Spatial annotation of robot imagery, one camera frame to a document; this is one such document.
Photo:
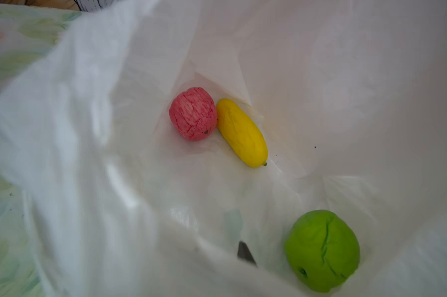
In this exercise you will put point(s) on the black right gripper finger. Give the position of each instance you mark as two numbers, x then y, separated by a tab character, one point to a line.
244	253

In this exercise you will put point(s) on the green toy leaf fruit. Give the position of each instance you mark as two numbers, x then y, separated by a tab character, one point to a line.
322	250

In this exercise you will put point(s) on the yellow toy banana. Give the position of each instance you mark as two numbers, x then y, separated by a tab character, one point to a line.
241	133

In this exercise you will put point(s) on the pink toy strawberry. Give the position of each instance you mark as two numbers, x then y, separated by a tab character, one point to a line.
193	114

